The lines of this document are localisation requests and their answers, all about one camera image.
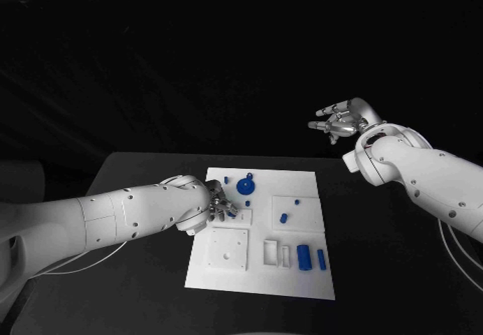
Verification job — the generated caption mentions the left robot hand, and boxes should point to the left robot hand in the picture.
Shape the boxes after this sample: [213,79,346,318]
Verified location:
[203,179,240,222]

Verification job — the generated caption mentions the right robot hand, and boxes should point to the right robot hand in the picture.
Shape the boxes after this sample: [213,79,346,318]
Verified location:
[307,97,386,145]

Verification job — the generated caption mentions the white task board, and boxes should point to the white task board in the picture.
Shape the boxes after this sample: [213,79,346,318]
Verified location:
[184,167,336,301]

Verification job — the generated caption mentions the blue gear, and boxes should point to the blue gear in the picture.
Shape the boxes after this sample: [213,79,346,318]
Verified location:
[235,177,255,196]

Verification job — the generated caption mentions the large blue cylinder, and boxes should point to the large blue cylinder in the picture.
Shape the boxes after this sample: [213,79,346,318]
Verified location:
[295,244,314,271]

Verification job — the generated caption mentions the white cable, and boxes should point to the white cable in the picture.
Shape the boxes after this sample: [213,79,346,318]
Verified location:
[34,240,128,276]
[43,253,86,271]
[445,223,483,265]
[436,218,483,291]

